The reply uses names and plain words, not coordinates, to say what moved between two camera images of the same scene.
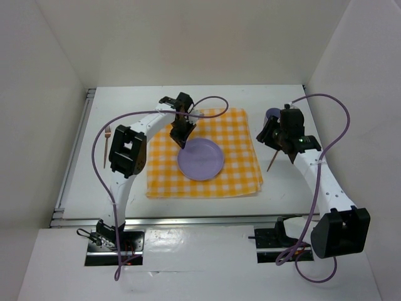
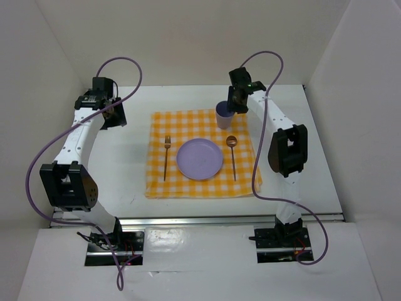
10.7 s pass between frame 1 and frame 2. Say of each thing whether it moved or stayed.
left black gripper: moved
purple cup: moved
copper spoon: moved
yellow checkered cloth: stayed
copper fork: moved
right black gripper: moved
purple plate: stayed
